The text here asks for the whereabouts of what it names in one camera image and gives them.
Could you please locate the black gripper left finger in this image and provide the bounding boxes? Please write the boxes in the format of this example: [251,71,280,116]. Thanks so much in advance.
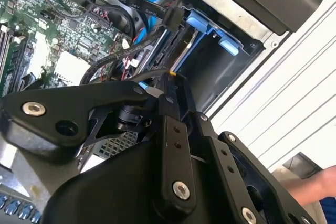
[0,73,197,209]

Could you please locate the black disk wire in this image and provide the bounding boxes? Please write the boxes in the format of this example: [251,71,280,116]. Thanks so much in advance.
[103,0,183,32]

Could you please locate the hard disk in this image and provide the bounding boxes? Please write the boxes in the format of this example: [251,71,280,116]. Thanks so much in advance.
[139,8,265,112]

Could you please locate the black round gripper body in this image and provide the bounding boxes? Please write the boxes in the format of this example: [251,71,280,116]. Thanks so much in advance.
[41,104,316,224]

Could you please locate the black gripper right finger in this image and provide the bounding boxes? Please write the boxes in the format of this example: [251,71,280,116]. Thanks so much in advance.
[175,73,316,224]

